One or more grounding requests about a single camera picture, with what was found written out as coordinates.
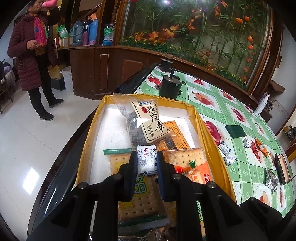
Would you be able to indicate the dark green packet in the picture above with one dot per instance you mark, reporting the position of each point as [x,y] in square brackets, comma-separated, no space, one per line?
[235,131]

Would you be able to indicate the cracker packet orange label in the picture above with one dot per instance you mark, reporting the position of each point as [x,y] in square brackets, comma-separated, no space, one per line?
[185,158]

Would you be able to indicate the small pink bottle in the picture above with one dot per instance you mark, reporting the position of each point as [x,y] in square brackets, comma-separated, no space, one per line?
[86,38]

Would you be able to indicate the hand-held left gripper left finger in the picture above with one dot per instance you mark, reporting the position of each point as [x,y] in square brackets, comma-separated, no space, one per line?
[129,180]

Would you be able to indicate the wooden cabinet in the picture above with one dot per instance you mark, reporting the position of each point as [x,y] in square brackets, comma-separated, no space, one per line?
[111,69]

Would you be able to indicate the dark thermos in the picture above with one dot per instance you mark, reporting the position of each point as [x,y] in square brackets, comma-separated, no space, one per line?
[87,25]

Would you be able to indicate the green fruit print tablecloth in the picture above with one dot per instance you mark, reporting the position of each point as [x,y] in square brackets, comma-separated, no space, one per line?
[245,166]

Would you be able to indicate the black white candy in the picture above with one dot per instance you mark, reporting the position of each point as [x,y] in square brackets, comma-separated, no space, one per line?
[224,148]
[230,160]
[246,142]
[146,160]

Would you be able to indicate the grey blue thermos jug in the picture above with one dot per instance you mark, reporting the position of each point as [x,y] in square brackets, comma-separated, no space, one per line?
[76,34]

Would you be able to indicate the glass flower display case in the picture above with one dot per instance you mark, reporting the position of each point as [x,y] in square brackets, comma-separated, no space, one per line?
[196,27]

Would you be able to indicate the orange snack packet black label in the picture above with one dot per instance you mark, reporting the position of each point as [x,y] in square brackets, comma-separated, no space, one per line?
[179,136]

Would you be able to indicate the blue green plastic pack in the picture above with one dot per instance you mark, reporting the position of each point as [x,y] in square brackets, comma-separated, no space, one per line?
[108,34]

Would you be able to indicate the crumpled silver foil packet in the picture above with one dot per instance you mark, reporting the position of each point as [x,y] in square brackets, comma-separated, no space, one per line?
[271,180]

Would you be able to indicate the white bucket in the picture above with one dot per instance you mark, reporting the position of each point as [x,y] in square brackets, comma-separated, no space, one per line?
[67,78]

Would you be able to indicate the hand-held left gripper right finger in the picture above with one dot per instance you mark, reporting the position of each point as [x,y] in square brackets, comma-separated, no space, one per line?
[161,180]

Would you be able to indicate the clear plum packet beige label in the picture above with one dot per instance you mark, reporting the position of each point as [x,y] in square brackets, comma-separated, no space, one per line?
[150,120]

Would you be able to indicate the dark glasses case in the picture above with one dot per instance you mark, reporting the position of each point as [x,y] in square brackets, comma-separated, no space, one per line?
[281,170]

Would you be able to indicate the green bag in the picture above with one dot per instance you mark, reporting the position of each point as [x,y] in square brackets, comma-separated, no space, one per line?
[63,32]

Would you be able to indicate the yellow cardboard box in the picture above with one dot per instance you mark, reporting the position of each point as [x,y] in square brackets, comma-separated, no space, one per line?
[108,129]

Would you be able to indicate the black cylinder container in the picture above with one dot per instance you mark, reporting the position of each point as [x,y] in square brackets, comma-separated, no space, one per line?
[166,66]
[170,88]

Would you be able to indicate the green cracker packet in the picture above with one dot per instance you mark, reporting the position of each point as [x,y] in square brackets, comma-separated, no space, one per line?
[138,208]

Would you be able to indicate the yellow carton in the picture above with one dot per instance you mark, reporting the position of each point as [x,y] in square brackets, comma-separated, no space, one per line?
[65,42]

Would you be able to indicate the wooden chair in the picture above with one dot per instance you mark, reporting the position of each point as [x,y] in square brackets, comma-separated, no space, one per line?
[7,92]

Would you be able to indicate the pink cup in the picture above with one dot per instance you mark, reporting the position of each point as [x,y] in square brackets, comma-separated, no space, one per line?
[49,2]

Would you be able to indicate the white spray bottle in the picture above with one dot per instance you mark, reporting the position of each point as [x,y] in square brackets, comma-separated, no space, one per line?
[261,105]

